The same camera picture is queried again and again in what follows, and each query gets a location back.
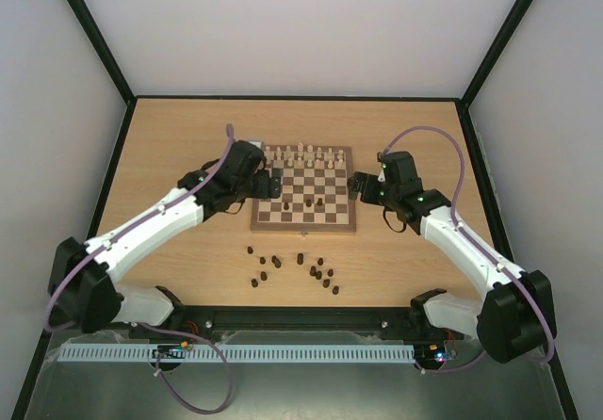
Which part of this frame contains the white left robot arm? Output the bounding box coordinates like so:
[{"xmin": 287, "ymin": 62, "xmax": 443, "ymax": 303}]
[{"xmin": 43, "ymin": 139, "xmax": 280, "ymax": 333}]

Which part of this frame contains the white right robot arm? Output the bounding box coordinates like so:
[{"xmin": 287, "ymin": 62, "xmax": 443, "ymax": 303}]
[{"xmin": 347, "ymin": 172, "xmax": 557, "ymax": 363}]

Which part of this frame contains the wooden chess board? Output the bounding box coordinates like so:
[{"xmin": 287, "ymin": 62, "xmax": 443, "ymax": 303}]
[{"xmin": 250, "ymin": 144, "xmax": 356, "ymax": 234}]

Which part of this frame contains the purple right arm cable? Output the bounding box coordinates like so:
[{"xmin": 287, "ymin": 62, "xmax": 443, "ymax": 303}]
[{"xmin": 381, "ymin": 126, "xmax": 557, "ymax": 374}]

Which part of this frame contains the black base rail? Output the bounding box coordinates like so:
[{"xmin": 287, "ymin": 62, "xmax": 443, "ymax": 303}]
[{"xmin": 157, "ymin": 306, "xmax": 464, "ymax": 343}]

